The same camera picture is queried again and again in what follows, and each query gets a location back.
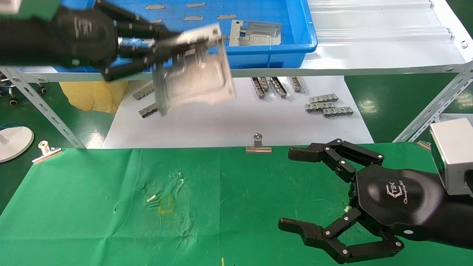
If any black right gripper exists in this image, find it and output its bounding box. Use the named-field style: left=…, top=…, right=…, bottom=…
left=278, top=139, right=446, bottom=265

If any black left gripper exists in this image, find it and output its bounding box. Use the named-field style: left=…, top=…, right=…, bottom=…
left=55, top=0, right=181, bottom=82

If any stamped sheet metal plate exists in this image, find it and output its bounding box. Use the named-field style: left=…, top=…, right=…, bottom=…
left=228, top=20, right=283, bottom=47
left=152, top=23, right=237, bottom=117

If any blue plastic parts bin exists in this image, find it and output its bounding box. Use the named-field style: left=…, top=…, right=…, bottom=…
left=37, top=0, right=318, bottom=73

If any yellow mesh bag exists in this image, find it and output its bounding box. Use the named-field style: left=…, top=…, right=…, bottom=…
left=59, top=81, right=129, bottom=114

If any perforated angle shelf leg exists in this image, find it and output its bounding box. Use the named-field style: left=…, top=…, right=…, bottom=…
left=392, top=61, right=473, bottom=143
left=0, top=66, right=87, bottom=149

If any wheeled chair base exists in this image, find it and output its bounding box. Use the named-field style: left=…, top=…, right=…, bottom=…
left=0, top=72, right=48, bottom=107

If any white round stand base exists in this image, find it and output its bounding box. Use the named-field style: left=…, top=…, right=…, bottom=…
left=0, top=126, right=34, bottom=163

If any white metal shelf board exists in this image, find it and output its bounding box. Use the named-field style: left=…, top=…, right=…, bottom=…
left=0, top=0, right=473, bottom=82

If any green work cloth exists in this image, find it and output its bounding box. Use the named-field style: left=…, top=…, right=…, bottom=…
left=0, top=142, right=473, bottom=266

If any white corrugated plastic sheet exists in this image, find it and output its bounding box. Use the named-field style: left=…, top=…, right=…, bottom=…
left=307, top=0, right=467, bottom=67

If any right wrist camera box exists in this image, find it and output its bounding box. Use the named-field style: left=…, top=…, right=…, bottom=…
left=429, top=118, right=473, bottom=196

